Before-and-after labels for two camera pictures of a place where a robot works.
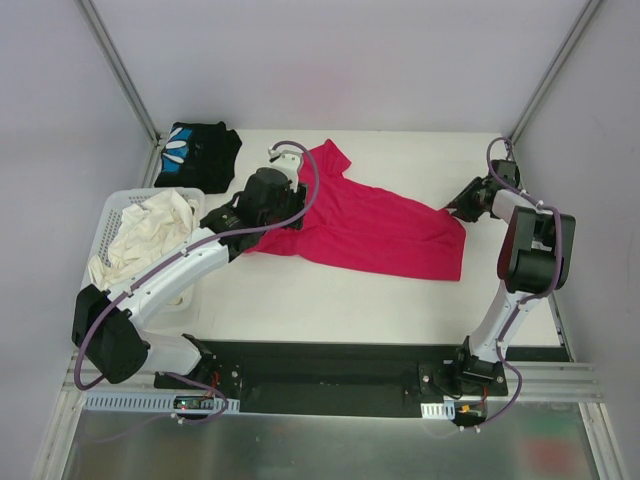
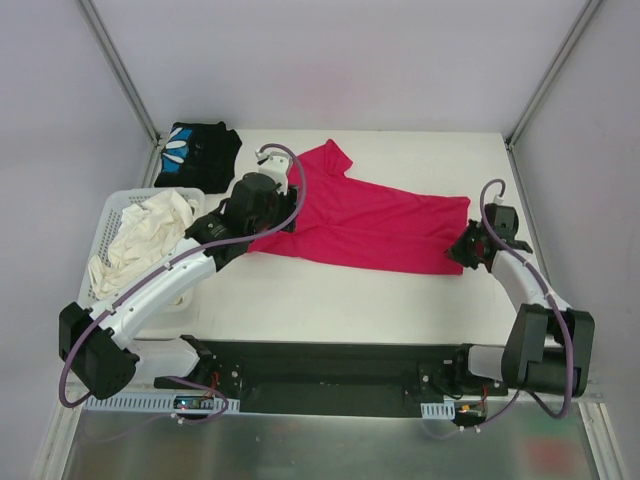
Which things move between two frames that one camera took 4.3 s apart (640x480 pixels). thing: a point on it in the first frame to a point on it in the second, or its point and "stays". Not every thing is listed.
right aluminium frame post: x=585 y=16 stays
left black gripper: x=298 y=206 stays
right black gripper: x=467 y=195 to x=465 y=248
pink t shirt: x=360 y=225 stays
